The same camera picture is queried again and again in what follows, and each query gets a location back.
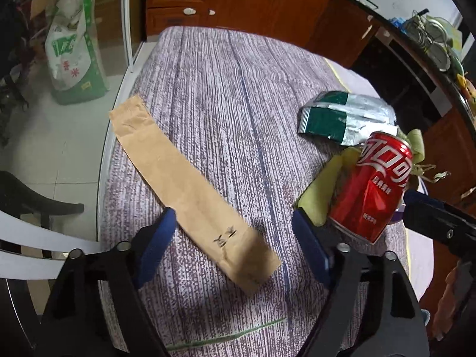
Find wooden kitchen cabinet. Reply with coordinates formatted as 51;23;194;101
145;0;475;209

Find brown paper bag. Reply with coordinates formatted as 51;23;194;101
110;95;281;295

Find red cola can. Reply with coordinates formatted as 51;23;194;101
329;131;413;244

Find white chair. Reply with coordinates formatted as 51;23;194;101
1;212;101;281

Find silver green foil bag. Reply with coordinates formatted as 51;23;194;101
298;91;398;146

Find green white rice sack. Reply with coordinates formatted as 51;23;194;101
44;0;109;105

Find metal dish rack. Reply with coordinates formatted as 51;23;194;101
401;8;465;76

